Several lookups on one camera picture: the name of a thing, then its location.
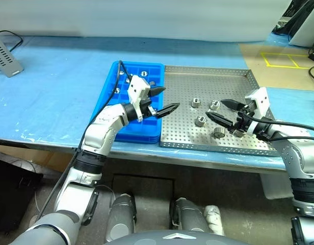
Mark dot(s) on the black plastic bin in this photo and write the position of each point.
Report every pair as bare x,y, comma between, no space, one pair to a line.
9,194

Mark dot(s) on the grey left robot thigh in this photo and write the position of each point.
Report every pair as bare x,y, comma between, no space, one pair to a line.
120,219

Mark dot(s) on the grey vented metal device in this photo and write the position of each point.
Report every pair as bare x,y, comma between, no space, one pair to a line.
4,57

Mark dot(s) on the brown board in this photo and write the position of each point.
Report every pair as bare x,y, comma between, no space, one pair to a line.
254,74

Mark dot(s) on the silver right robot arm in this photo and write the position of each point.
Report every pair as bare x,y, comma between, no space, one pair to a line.
294,150

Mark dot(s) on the blue plastic table cover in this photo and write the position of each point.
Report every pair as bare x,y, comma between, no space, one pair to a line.
57,102

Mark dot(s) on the white robot foot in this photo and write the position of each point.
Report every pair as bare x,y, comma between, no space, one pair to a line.
214,219

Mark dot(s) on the grey robot torso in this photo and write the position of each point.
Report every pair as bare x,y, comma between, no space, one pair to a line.
172,240

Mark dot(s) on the black angled equipment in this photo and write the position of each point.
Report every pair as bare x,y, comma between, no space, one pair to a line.
287,25

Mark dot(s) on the dark floor plate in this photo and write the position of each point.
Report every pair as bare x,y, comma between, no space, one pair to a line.
141,186

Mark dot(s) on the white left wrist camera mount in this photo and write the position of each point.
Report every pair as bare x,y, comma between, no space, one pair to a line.
135,88

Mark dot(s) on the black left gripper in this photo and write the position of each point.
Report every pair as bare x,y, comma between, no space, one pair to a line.
146,105

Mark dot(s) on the white equipment panel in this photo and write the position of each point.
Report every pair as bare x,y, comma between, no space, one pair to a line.
307,33

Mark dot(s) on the metal nut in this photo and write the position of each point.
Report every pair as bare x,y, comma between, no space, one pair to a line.
195,102
215,104
200,121

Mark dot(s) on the grey robot thigh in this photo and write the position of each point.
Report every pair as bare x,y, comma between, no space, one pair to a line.
120,219
190,217

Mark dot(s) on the white bin under table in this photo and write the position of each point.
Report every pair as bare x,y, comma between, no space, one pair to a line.
274,189

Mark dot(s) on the yellow tape outline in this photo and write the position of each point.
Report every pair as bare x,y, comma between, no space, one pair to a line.
268,65

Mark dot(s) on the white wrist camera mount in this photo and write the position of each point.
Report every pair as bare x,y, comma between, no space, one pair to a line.
135,88
261,102

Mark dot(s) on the grey right robot thigh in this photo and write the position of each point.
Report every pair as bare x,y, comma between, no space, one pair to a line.
190,217

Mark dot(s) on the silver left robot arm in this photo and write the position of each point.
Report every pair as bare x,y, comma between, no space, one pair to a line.
101,127

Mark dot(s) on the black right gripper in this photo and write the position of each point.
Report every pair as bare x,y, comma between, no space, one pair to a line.
242,122

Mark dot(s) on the perforated metal tray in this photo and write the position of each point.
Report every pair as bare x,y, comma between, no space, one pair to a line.
187,84

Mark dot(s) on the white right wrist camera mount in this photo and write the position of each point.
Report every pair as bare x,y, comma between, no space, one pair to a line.
261,102

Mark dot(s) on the blue compartment tray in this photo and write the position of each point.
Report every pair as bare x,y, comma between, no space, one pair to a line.
141,132

